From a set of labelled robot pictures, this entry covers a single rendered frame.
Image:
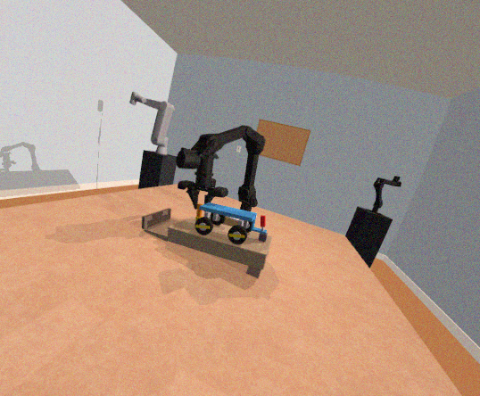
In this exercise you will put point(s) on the yellow chock with orange handle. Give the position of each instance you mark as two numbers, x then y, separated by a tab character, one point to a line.
198	212

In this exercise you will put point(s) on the tan wooden ramp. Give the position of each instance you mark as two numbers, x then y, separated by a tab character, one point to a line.
253	252

